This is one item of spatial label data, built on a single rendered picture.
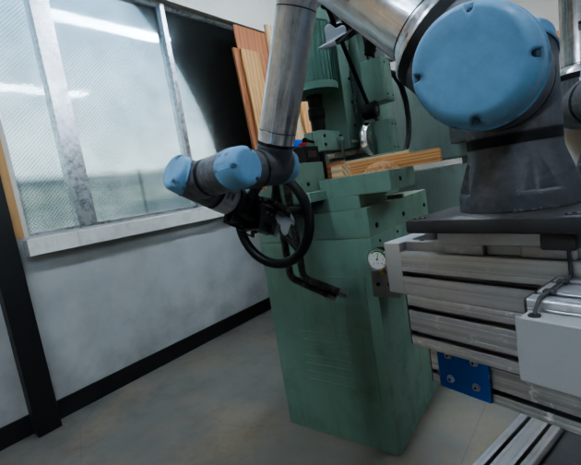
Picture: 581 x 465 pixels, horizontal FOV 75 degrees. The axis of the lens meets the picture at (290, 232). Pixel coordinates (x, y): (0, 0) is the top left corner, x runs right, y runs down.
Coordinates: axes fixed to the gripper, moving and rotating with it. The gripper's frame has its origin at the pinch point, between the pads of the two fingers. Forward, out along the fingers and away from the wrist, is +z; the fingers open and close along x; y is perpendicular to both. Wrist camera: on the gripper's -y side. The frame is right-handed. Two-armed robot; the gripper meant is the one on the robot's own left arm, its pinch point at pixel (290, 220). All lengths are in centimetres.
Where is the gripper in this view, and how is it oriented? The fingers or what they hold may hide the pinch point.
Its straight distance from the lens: 97.8
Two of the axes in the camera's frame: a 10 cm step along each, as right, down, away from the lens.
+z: 6.4, 3.0, 7.1
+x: 7.6, -1.1, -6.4
